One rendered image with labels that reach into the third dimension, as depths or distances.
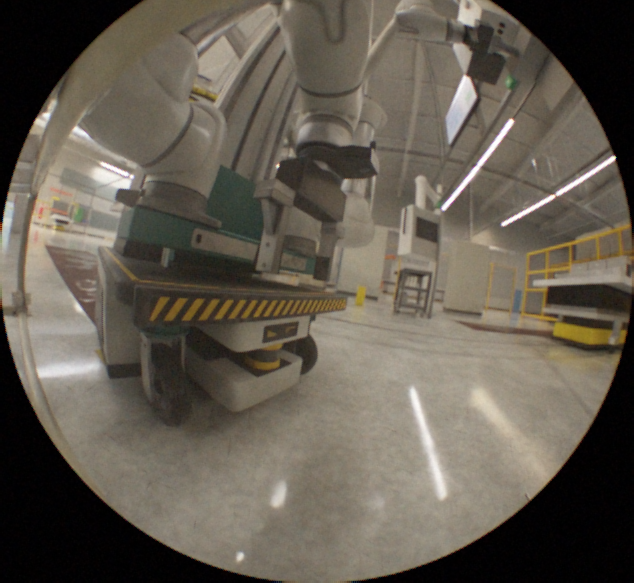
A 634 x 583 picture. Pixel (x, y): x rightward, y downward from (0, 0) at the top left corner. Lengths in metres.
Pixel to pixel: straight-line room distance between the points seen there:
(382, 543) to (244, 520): 0.21
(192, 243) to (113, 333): 0.28
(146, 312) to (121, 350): 0.29
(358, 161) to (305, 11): 0.21
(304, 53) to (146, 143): 0.26
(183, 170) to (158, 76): 0.18
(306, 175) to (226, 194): 0.43
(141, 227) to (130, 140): 0.14
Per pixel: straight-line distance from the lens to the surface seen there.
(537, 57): 0.91
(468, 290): 6.80
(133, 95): 0.36
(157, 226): 0.41
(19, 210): 6.51
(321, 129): 0.34
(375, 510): 0.46
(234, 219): 0.69
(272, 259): 0.24
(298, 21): 0.29
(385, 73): 11.56
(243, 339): 0.43
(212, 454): 0.49
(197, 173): 0.45
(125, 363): 0.59
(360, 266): 6.16
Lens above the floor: 0.38
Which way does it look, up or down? 3 degrees up
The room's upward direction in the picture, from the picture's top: 10 degrees clockwise
